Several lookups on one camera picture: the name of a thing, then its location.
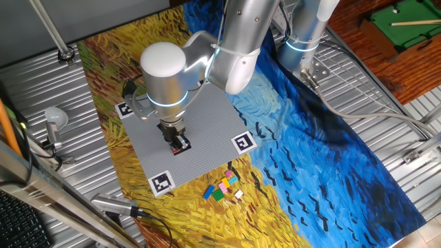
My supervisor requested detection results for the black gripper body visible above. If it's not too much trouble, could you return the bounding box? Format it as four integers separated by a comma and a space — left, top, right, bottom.
157, 121, 187, 142

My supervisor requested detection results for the grey Lego baseplate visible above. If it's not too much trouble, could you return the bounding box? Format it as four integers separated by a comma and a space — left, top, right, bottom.
114, 68, 258, 199

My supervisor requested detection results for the black white ArUco marker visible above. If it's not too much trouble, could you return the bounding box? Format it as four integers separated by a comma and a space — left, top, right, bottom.
230, 130, 258, 155
147, 169, 176, 198
114, 101, 134, 120

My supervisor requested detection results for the white dome lamp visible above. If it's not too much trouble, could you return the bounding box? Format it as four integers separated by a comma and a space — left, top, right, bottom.
43, 106, 70, 152

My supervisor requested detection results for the painted blue yellow cloth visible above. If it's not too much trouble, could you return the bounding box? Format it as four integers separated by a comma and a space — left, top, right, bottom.
76, 0, 428, 248

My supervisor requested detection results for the metal pole with round base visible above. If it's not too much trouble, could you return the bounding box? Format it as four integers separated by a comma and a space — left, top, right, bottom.
28, 0, 76, 66

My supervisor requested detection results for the orange tube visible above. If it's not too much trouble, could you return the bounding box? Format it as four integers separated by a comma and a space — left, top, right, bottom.
0, 98, 23, 158

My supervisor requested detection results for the black keyboard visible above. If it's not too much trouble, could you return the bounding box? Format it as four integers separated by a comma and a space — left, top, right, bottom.
0, 191, 52, 248

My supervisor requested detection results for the green toy pool table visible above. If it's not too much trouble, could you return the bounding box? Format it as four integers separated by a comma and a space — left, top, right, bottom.
360, 0, 441, 59

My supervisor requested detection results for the wooden cue stick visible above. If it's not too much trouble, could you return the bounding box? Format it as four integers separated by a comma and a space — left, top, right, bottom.
391, 19, 441, 27

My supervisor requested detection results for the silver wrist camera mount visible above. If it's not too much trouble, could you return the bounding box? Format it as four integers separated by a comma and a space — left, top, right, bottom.
121, 79, 156, 121

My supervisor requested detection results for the black device cable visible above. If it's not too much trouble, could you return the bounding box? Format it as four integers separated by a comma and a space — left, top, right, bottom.
136, 209, 174, 248

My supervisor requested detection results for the silver ribbed camera device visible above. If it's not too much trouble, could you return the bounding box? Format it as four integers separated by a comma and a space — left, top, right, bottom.
90, 192, 144, 218

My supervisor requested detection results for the aluminium frame bar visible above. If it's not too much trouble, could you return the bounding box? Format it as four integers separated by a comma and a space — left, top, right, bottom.
0, 139, 145, 248

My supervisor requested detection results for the thick grey robot cable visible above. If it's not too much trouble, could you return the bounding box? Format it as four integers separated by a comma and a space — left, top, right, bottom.
300, 68, 441, 138

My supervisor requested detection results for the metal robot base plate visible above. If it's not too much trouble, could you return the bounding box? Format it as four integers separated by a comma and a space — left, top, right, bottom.
298, 56, 331, 87

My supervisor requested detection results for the aluminium profile rail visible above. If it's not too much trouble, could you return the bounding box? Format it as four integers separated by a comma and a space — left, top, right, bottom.
418, 103, 441, 125
402, 132, 441, 165

